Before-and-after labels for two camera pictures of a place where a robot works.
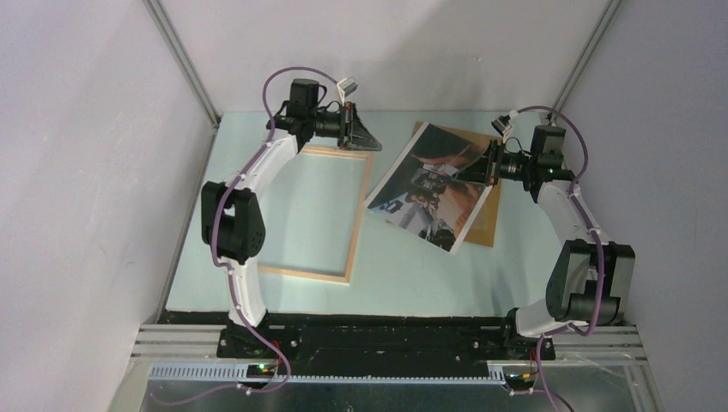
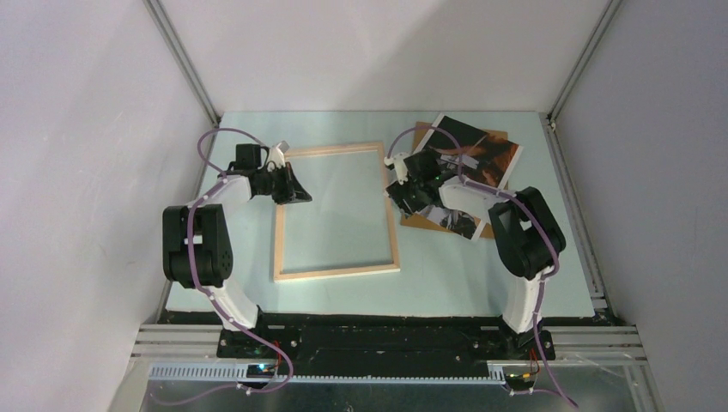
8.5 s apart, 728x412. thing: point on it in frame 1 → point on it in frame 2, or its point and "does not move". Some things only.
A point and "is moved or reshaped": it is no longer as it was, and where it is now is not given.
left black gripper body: [336, 125] → [276, 183]
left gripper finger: [361, 136] → [298, 193]
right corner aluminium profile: [585, 58] does not move
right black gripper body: [507, 166] → [409, 192]
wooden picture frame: [357, 222] is moved or reshaped
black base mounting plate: [392, 338] does not move
